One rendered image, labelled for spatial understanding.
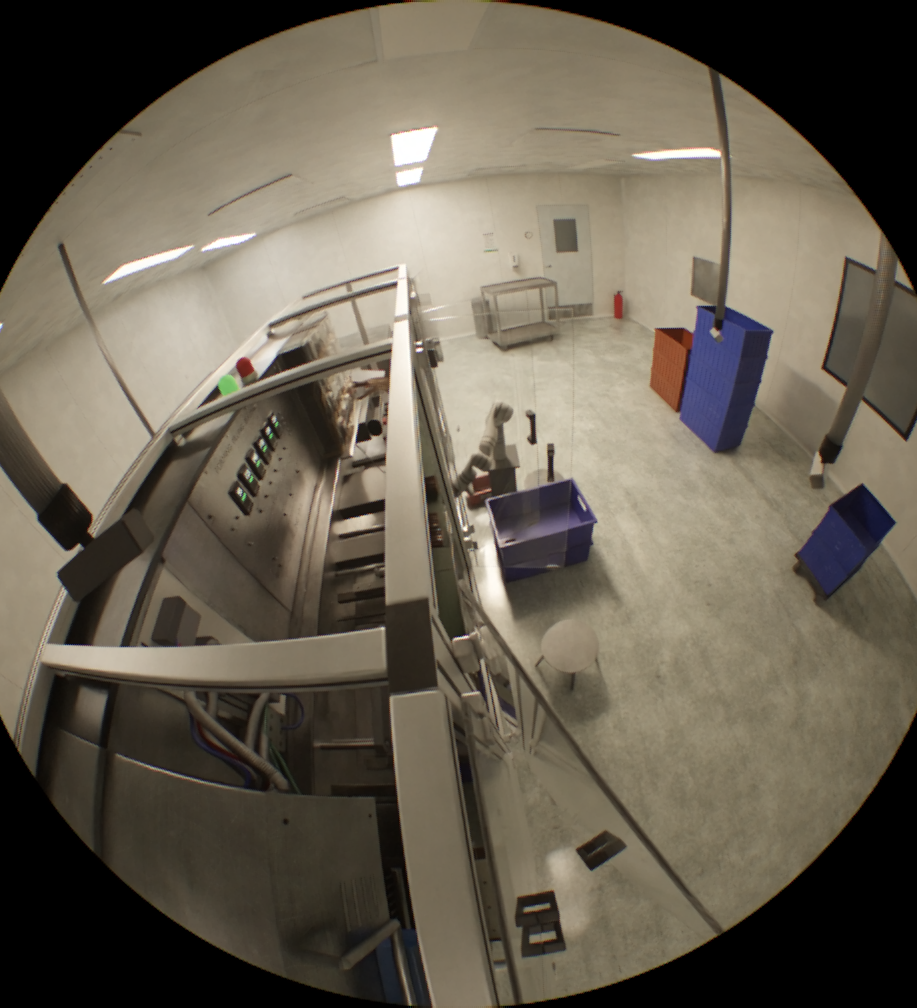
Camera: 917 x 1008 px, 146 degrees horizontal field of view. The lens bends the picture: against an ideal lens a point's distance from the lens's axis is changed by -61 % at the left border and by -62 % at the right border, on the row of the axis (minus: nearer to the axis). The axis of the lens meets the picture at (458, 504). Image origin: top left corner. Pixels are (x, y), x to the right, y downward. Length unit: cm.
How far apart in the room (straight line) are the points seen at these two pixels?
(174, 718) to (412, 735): 60
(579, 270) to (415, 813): 671
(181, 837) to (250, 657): 28
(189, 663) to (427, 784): 27
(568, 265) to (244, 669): 657
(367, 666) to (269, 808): 22
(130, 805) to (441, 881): 45
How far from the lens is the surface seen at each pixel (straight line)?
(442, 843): 27
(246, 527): 106
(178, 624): 72
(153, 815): 57
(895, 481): 407
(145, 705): 75
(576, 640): 194
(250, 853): 45
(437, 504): 195
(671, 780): 218
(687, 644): 237
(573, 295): 674
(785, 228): 458
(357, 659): 30
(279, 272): 637
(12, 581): 349
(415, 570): 32
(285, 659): 34
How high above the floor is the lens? 204
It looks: 45 degrees down
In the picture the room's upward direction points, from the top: 14 degrees counter-clockwise
